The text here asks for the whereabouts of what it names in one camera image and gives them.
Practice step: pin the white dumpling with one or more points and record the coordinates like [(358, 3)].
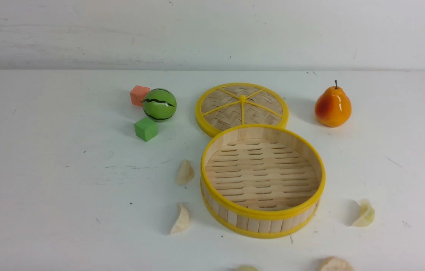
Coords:
[(183, 220), (185, 173)]

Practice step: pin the pale green dumpling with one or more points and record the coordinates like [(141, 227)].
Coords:
[(366, 214), (246, 268)]

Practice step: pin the tan dumpling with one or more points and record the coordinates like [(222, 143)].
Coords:
[(335, 264)]

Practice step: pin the woven bamboo steamer lid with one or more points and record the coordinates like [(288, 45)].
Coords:
[(229, 105)]

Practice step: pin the bamboo steamer tray yellow rim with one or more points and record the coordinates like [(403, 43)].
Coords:
[(261, 181)]

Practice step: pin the green striped watermelon ball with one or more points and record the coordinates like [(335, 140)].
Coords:
[(159, 104)]

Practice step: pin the green foam cube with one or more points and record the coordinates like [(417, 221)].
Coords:
[(146, 129)]

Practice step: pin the orange foam cube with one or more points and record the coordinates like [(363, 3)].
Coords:
[(137, 95)]

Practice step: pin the orange yellow toy pear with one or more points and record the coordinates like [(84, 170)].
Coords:
[(333, 108)]

